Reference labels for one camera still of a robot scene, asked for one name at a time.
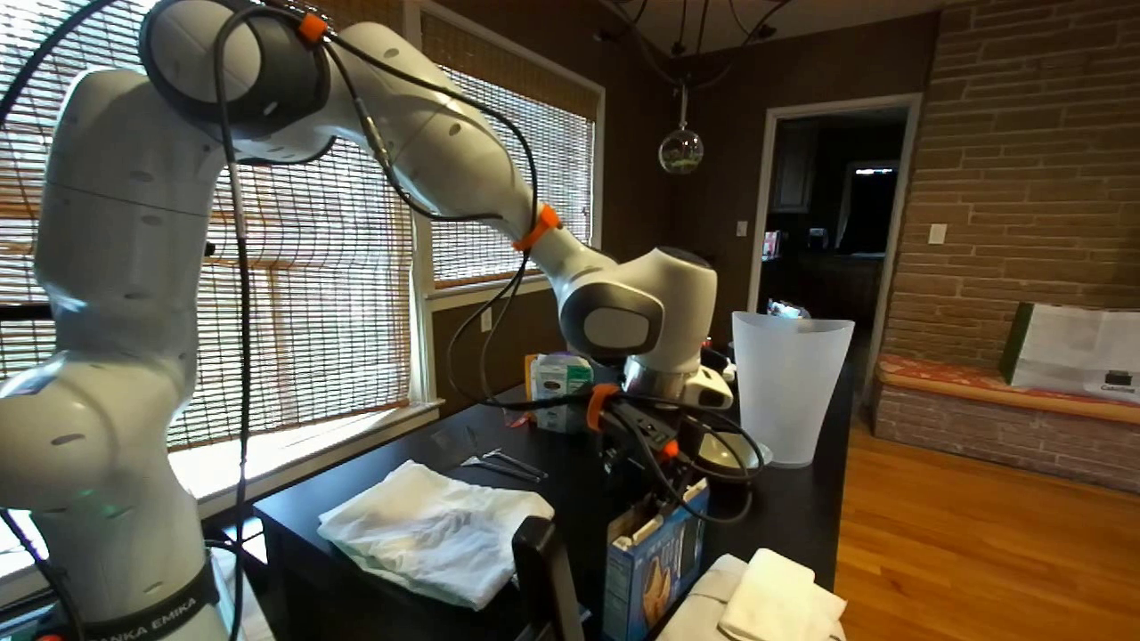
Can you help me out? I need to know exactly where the small bamboo window blind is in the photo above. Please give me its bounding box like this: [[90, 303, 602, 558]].
[[423, 57, 597, 290]]

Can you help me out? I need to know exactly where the hanging glass globe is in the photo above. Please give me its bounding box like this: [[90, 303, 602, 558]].
[[656, 81, 708, 180]]

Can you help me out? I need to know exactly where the white translucent bin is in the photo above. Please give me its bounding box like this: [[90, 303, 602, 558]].
[[727, 307, 858, 472]]

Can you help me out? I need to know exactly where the large bamboo window blind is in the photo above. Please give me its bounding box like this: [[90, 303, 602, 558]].
[[0, 0, 413, 454]]

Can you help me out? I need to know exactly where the blue fruit bar box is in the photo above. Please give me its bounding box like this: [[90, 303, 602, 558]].
[[597, 479, 713, 641]]

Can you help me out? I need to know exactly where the white door frame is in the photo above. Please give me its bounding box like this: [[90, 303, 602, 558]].
[[745, 88, 926, 401]]

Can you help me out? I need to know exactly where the small grey bowl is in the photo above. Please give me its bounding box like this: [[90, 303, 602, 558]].
[[690, 423, 778, 480]]

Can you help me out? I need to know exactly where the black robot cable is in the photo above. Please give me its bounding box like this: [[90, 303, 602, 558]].
[[207, 0, 770, 641]]

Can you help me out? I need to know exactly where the black plastic bin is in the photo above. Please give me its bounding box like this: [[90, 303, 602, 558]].
[[593, 341, 739, 502]]

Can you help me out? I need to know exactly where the white folded cloth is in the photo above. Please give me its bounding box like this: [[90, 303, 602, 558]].
[[315, 457, 559, 616]]

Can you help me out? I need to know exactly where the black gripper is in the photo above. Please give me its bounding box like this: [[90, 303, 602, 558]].
[[583, 386, 725, 511]]

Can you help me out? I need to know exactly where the green white snack pouch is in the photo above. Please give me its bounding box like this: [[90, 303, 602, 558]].
[[521, 348, 597, 438]]

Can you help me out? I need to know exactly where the white paper napkin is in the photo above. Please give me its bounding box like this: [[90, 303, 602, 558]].
[[656, 544, 853, 641]]

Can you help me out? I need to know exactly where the brick hearth ledge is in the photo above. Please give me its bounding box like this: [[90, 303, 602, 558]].
[[868, 354, 1140, 494]]

